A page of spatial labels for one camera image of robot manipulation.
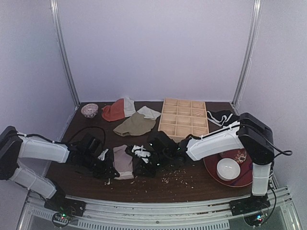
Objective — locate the round red tray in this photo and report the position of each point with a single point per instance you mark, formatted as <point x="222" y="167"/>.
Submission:
<point x="244" y="179"/>

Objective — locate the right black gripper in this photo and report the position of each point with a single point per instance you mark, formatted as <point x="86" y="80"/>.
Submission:
<point x="140" y="165"/>

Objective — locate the left aluminium frame post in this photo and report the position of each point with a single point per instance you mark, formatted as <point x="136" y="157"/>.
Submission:
<point x="63" y="53"/>

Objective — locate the olive green underwear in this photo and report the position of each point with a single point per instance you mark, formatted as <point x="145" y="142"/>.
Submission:
<point x="140" y="123"/>

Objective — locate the mauve and cream underwear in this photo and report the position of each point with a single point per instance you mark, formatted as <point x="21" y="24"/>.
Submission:
<point x="123" y="163"/>

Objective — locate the front aluminium rail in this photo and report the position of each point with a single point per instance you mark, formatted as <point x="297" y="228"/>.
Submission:
<point x="203" y="215"/>

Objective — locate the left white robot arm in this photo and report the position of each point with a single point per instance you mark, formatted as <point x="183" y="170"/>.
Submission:
<point x="15" y="145"/>

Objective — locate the black and white garment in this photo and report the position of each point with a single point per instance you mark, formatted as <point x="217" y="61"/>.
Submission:
<point x="222" y="118"/>

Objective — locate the red floral dish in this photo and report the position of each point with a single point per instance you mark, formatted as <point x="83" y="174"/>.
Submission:
<point x="238" y="155"/>

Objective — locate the white bowl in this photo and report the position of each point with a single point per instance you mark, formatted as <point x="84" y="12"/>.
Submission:
<point x="227" y="169"/>

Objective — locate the right aluminium frame post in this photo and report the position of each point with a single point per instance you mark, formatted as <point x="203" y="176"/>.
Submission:
<point x="252" y="37"/>

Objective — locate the wooden compartment tray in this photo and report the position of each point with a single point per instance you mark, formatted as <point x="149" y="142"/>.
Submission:
<point x="180" y="118"/>

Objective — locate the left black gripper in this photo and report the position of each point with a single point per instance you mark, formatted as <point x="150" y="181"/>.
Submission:
<point x="101" y="166"/>

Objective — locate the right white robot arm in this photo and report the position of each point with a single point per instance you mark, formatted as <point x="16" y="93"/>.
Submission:
<point x="246" y="133"/>

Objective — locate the small patterned bowl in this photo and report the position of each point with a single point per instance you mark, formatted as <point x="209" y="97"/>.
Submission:
<point x="90" y="110"/>

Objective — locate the aluminium frame post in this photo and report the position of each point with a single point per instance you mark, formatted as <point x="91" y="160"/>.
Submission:
<point x="252" y="37"/>
<point x="63" y="53"/>

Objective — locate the orange underwear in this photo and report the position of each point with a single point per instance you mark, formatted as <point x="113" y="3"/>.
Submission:
<point x="120" y="109"/>

